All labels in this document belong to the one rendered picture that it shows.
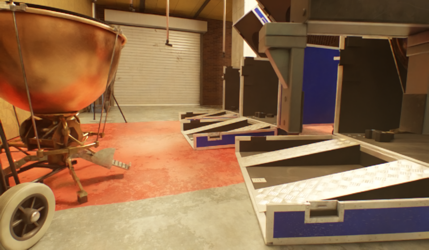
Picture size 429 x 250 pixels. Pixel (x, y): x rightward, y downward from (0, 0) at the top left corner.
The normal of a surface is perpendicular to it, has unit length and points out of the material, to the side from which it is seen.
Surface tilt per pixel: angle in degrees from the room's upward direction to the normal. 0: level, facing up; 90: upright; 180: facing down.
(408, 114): 90
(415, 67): 90
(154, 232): 0
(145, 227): 0
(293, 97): 90
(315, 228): 90
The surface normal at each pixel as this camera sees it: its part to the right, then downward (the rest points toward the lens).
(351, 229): 0.00, 0.11
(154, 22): 0.34, 0.11
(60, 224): 0.01, -0.99
